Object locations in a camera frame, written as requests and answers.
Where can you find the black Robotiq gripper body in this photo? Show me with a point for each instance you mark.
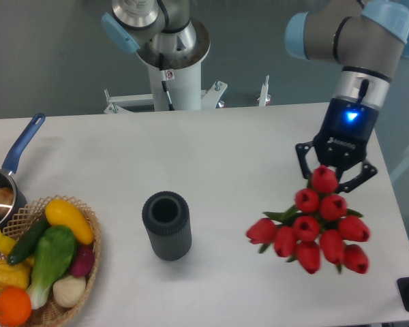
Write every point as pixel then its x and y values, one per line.
pixel 344 134

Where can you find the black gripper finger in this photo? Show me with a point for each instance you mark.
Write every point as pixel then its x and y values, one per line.
pixel 306 156
pixel 367 171

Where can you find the red tulip bouquet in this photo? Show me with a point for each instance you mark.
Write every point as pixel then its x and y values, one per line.
pixel 319 225

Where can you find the dark grey ribbed vase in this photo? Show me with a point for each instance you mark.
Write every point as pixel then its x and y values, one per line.
pixel 166 217

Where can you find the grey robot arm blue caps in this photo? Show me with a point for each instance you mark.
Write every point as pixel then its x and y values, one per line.
pixel 366 38

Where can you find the purple red onion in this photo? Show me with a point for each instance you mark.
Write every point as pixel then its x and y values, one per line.
pixel 83 262

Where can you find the yellow squash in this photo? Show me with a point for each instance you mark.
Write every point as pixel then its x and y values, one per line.
pixel 61 212

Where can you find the green bok choy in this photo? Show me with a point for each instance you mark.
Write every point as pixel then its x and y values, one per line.
pixel 53 255

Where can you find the white garlic bulb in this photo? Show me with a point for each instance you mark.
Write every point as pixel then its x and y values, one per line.
pixel 69 290

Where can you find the dark green cucumber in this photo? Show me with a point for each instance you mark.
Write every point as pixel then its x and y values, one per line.
pixel 27 243

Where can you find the browned bread in pan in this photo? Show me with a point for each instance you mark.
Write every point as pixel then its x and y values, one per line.
pixel 6 200

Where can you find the small yellow pepper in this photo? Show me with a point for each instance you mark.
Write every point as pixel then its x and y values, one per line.
pixel 6 244

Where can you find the yellow gourd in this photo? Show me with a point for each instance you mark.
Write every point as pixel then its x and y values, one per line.
pixel 14 276

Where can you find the orange fruit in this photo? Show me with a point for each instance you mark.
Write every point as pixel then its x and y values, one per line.
pixel 15 307

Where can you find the white metal base frame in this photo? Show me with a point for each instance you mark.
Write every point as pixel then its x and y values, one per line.
pixel 211 98

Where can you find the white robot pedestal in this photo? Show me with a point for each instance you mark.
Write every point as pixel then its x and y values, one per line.
pixel 174 65

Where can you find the blue handled saucepan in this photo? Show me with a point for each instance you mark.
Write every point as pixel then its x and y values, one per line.
pixel 11 162

